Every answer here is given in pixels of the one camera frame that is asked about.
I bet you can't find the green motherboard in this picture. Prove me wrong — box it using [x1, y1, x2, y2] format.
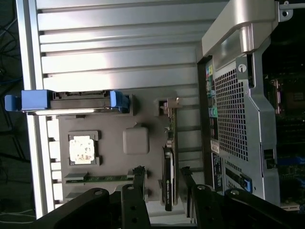
[262, 71, 305, 208]

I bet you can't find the open PC case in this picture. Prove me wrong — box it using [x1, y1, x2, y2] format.
[195, 0, 305, 213]

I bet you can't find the silver CPU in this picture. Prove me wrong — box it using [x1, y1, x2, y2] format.
[69, 136, 96, 165]

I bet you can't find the CPU socket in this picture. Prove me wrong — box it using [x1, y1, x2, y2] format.
[269, 78, 305, 116]

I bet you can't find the hard disk with blue caddy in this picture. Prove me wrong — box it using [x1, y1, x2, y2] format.
[4, 89, 131, 116]

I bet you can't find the green RAM stick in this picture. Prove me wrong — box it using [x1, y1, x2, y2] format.
[65, 175, 134, 183]

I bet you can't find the grey parts rack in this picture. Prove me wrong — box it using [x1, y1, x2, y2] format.
[57, 90, 186, 215]

